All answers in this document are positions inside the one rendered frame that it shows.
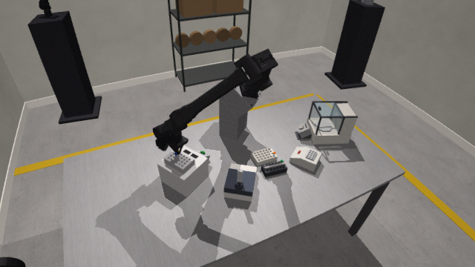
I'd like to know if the white tube rack with round holes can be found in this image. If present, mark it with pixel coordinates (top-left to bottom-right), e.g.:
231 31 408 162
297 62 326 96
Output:
251 147 278 166

